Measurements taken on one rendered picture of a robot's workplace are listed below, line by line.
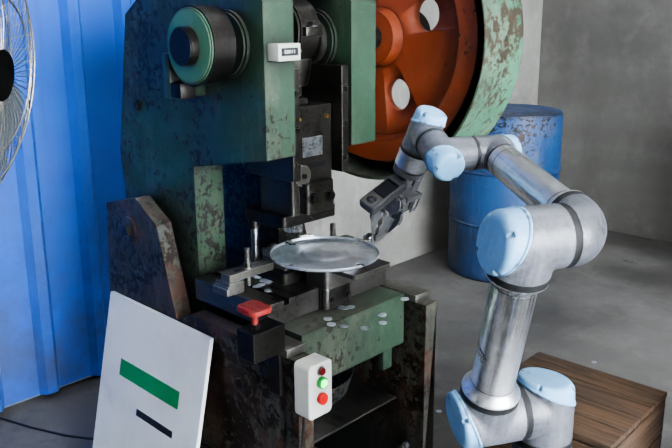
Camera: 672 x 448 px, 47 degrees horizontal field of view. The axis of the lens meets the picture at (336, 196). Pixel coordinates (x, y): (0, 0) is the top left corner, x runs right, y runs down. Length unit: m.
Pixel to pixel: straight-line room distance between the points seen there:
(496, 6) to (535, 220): 0.83
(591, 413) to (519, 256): 1.00
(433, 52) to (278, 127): 0.55
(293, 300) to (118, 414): 0.73
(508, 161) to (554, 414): 0.52
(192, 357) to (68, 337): 1.10
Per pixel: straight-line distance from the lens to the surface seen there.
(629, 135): 5.15
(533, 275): 1.36
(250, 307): 1.77
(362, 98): 2.06
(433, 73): 2.19
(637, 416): 2.29
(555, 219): 1.36
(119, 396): 2.44
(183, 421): 2.18
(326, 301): 2.02
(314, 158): 2.02
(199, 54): 1.81
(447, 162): 1.65
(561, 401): 1.64
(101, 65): 3.01
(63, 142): 2.96
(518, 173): 1.60
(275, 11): 1.84
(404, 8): 2.25
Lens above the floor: 1.41
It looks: 14 degrees down
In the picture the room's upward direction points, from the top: straight up
